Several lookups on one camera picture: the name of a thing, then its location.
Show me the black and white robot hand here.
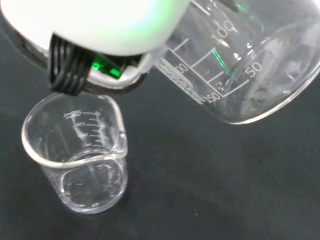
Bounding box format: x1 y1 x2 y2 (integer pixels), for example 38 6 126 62
0 0 193 97

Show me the black bench cloth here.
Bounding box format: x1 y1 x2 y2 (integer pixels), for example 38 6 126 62
0 14 320 240

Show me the clear plastic beaker embossed scale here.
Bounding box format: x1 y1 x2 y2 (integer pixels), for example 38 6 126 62
21 92 129 215

